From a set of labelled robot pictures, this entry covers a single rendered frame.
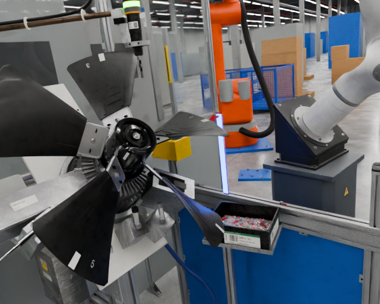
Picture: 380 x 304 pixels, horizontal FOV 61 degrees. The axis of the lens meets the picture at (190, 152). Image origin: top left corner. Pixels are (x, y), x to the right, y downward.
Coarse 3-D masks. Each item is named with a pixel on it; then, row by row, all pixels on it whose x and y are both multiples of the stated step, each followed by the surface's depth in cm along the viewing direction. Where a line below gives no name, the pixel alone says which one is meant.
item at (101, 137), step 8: (88, 128) 83; (104, 128) 84; (88, 136) 83; (96, 136) 84; (104, 136) 85; (80, 144) 83; (88, 144) 84; (96, 144) 85; (104, 144) 86; (80, 152) 84; (88, 152) 84; (96, 152) 85
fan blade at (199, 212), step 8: (168, 184) 83; (176, 192) 83; (184, 200) 83; (192, 200) 93; (192, 208) 83; (200, 208) 89; (192, 216) 80; (200, 216) 83; (208, 216) 89; (216, 216) 96; (200, 224) 80; (208, 224) 83; (208, 232) 80; (216, 232) 84; (208, 240) 78; (216, 240) 80
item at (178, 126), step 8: (184, 112) 117; (176, 120) 110; (184, 120) 110; (192, 120) 110; (200, 120) 111; (160, 128) 104; (168, 128) 103; (176, 128) 101; (184, 128) 101; (192, 128) 102; (200, 128) 103; (208, 128) 105; (216, 128) 107; (168, 136) 95; (176, 136) 95; (184, 136) 96; (224, 136) 104
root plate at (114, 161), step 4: (112, 160) 80; (116, 160) 82; (112, 164) 80; (116, 164) 82; (108, 168) 78; (112, 168) 80; (116, 168) 82; (120, 168) 84; (108, 172) 77; (112, 172) 80; (120, 172) 84; (112, 176) 80; (120, 176) 84; (124, 176) 86; (116, 180) 82; (116, 184) 82; (120, 184) 84; (116, 188) 82; (120, 188) 84
